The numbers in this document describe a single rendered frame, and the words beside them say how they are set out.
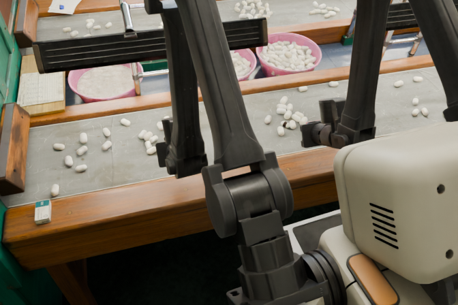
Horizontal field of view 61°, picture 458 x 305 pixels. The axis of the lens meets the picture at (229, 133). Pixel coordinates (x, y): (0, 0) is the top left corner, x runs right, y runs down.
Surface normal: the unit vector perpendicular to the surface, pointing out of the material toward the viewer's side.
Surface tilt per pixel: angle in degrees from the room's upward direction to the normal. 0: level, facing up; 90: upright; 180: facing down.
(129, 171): 0
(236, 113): 33
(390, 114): 0
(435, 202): 47
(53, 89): 0
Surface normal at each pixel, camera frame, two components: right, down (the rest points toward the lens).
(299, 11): 0.05, -0.68
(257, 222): 0.29, -0.13
